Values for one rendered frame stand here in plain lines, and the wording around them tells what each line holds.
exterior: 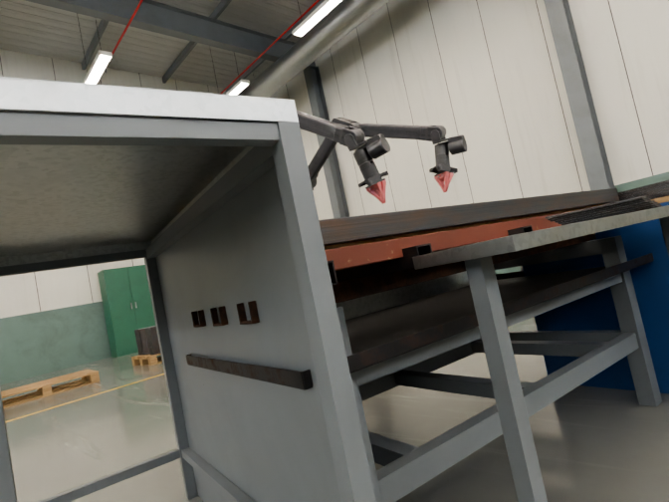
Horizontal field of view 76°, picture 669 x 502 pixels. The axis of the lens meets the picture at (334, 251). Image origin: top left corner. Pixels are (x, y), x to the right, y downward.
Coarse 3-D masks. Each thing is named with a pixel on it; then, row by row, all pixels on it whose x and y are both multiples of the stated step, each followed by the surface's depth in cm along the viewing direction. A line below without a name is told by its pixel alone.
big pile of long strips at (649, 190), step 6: (666, 180) 165; (642, 186) 172; (648, 186) 170; (654, 186) 169; (660, 186) 167; (666, 186) 166; (618, 192) 179; (624, 192) 178; (630, 192) 176; (636, 192) 174; (642, 192) 173; (648, 192) 171; (654, 192) 169; (660, 192) 167; (666, 192) 166; (624, 198) 178; (648, 198) 171; (654, 198) 170
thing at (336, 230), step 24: (576, 192) 157; (600, 192) 168; (360, 216) 100; (384, 216) 104; (408, 216) 108; (432, 216) 113; (456, 216) 118; (480, 216) 124; (504, 216) 130; (336, 240) 95
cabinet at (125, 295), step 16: (112, 272) 954; (128, 272) 977; (144, 272) 1001; (112, 288) 948; (128, 288) 971; (144, 288) 994; (112, 304) 943; (128, 304) 964; (144, 304) 987; (112, 320) 937; (128, 320) 958; (144, 320) 981; (112, 336) 939; (128, 336) 952; (112, 352) 952; (128, 352) 947
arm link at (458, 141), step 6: (432, 132) 172; (438, 132) 171; (432, 138) 173; (438, 138) 172; (444, 138) 177; (450, 138) 172; (456, 138) 170; (462, 138) 169; (450, 144) 172; (456, 144) 170; (462, 144) 169; (450, 150) 172; (456, 150) 171; (462, 150) 171
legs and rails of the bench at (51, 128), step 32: (0, 128) 50; (32, 128) 52; (64, 128) 53; (96, 128) 55; (128, 128) 58; (160, 128) 60; (192, 128) 62; (224, 128) 65; (256, 128) 68; (96, 256) 164; (128, 256) 171; (0, 416) 141; (0, 448) 140; (0, 480) 138; (96, 480) 154
